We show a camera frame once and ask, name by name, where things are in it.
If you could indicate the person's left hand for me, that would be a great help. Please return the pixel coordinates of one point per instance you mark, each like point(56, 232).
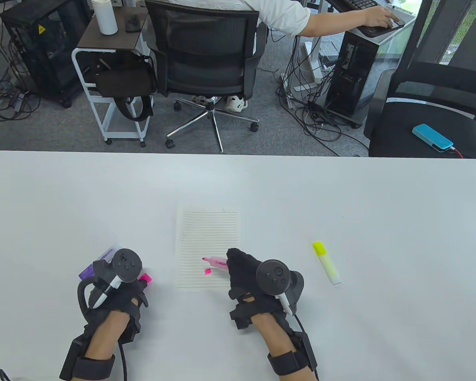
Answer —
point(123, 297)

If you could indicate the person's right hand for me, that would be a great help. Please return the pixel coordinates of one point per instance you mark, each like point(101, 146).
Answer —
point(242, 274)

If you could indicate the pink highlighter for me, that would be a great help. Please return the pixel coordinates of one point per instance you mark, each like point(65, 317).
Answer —
point(218, 262)

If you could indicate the pink highlighter cap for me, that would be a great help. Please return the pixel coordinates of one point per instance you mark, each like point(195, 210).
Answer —
point(146, 279)

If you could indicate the purple highlighter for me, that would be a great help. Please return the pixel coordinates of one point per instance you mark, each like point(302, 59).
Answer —
point(105, 254)

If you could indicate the white lined paper sheet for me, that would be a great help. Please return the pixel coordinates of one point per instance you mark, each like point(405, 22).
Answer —
point(206, 234)

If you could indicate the yellow highlighter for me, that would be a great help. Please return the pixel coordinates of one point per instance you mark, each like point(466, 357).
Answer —
point(327, 266)

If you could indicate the person's left forearm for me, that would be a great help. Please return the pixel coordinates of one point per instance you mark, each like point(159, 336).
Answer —
point(103, 337)

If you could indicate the person's right forearm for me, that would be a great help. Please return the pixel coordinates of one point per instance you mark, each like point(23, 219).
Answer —
point(273, 337)

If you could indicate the dark brown bag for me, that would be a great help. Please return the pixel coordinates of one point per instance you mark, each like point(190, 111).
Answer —
point(123, 81)

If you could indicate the black padded office chair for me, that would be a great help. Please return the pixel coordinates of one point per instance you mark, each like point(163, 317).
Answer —
point(404, 131)

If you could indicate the white desk leg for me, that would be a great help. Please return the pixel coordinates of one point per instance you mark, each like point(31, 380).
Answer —
point(311, 59)

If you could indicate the silver and black computer tower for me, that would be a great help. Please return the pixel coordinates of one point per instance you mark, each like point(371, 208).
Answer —
point(349, 75)

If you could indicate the black mesh office chair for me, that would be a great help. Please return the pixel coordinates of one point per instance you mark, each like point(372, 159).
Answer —
point(206, 47)

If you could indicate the blue power bank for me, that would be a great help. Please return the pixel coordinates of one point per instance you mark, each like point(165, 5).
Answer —
point(430, 137)

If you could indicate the white side table brown top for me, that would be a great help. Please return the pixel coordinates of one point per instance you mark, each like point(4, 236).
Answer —
point(111, 37)

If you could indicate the black phone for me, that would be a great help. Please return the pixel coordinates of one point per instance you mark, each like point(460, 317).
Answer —
point(133, 24)

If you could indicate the black desk mat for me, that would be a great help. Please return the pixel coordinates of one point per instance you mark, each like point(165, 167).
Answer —
point(375, 31)

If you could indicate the white bottle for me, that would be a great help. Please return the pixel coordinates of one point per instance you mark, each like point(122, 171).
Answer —
point(105, 18)

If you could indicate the black keyboard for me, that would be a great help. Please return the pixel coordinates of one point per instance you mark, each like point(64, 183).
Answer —
point(361, 4)

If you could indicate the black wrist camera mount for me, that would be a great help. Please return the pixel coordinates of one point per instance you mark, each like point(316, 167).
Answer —
point(131, 331)
point(242, 317)

